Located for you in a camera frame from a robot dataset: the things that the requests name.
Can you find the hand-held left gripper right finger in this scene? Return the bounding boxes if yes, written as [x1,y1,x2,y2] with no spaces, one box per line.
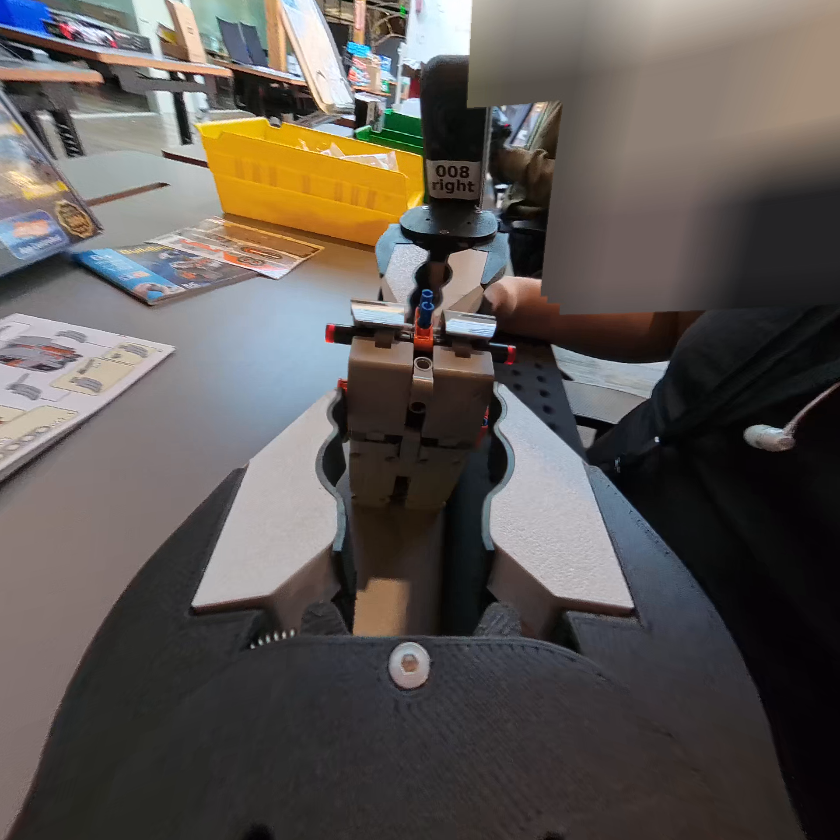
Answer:
[484,384,637,642]

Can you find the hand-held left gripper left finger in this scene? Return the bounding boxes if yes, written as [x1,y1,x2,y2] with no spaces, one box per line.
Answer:
[190,387,358,635]

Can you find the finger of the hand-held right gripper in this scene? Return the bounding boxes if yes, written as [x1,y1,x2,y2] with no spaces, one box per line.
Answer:
[445,248,491,314]
[381,244,427,309]

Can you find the grey orange toy robot model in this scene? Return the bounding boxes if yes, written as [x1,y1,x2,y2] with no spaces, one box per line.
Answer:
[326,289,517,511]

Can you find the person's right forearm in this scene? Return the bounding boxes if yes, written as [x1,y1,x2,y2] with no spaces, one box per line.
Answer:
[558,308,706,363]

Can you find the grey desk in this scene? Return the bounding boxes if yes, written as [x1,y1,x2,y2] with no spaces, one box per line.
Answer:
[0,150,664,815]

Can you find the person's right hand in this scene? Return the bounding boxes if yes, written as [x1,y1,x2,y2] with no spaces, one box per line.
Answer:
[489,276,562,340]

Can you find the green plastic bin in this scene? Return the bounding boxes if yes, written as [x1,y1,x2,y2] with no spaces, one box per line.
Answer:
[354,108,426,156]

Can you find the clear plastic bags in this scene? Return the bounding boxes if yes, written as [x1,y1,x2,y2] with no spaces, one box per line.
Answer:
[295,138,401,175]

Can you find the black studded plate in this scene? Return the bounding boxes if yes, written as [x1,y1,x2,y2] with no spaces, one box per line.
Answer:
[495,341,585,460]

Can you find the yellow plastic bin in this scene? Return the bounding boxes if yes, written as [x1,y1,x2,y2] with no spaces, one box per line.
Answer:
[196,117,426,247]

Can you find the orange grey sticker sheet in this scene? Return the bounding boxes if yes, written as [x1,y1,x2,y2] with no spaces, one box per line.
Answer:
[147,217,324,280]

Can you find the leaning white board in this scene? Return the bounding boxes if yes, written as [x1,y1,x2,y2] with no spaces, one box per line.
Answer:
[279,0,358,116]

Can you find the person's black shirt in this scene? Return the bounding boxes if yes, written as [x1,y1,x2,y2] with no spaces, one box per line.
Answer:
[587,305,840,840]

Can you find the open white instruction booklet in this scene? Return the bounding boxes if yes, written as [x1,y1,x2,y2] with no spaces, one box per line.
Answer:
[0,314,177,483]

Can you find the blue closed booklet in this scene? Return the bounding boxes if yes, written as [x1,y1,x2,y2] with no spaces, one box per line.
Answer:
[71,243,260,306]

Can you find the long wooden table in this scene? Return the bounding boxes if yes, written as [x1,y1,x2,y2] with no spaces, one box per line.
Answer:
[0,23,234,158]

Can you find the blue toy kit box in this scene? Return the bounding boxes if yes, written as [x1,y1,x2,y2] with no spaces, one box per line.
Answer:
[0,85,105,277]

